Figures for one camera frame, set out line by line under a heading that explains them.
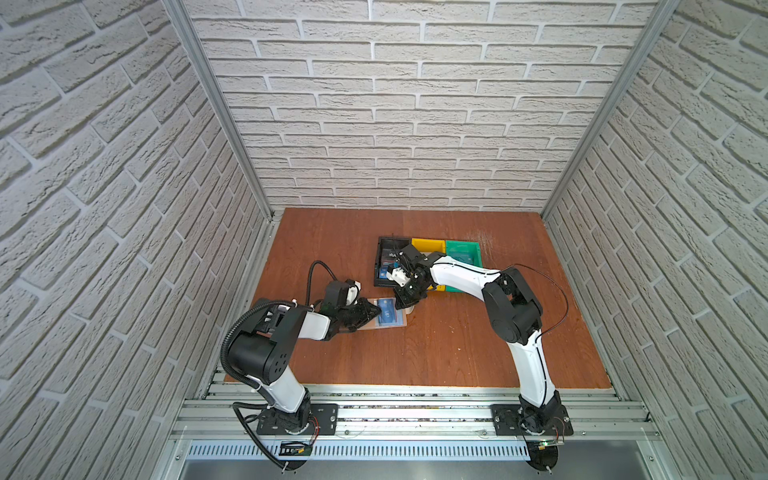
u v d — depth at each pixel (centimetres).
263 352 46
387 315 91
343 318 79
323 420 73
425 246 101
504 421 73
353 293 90
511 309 55
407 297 85
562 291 98
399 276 89
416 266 75
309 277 81
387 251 107
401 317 91
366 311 82
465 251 111
